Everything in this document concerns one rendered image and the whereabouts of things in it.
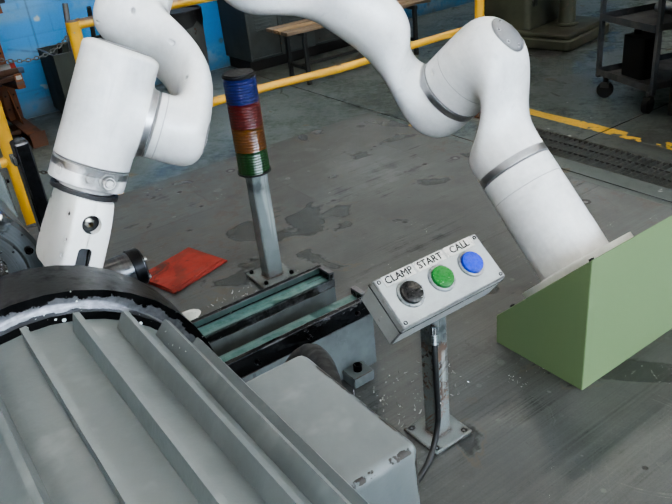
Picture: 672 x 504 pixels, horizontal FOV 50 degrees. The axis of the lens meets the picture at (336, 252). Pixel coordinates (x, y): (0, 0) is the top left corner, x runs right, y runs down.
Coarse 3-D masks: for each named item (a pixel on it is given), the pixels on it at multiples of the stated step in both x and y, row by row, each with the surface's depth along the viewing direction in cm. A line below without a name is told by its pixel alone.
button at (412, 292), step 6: (408, 282) 87; (414, 282) 87; (402, 288) 86; (408, 288) 86; (414, 288) 86; (420, 288) 87; (402, 294) 86; (408, 294) 86; (414, 294) 86; (420, 294) 86; (408, 300) 86; (414, 300) 86; (420, 300) 86
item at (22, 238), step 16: (0, 208) 109; (0, 224) 104; (16, 224) 106; (0, 240) 104; (16, 240) 106; (32, 240) 108; (0, 256) 105; (16, 256) 107; (32, 256) 108; (0, 272) 103
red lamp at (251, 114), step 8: (256, 104) 129; (232, 112) 129; (240, 112) 128; (248, 112) 128; (256, 112) 129; (232, 120) 130; (240, 120) 129; (248, 120) 129; (256, 120) 130; (232, 128) 131; (240, 128) 130; (248, 128) 130
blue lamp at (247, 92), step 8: (224, 80) 127; (240, 80) 131; (248, 80) 126; (224, 88) 128; (232, 88) 126; (240, 88) 126; (248, 88) 127; (256, 88) 128; (232, 96) 127; (240, 96) 127; (248, 96) 127; (256, 96) 129; (232, 104) 128; (240, 104) 127; (248, 104) 128
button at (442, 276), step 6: (432, 270) 89; (438, 270) 89; (444, 270) 89; (450, 270) 89; (432, 276) 88; (438, 276) 88; (444, 276) 88; (450, 276) 89; (438, 282) 88; (444, 282) 88; (450, 282) 88
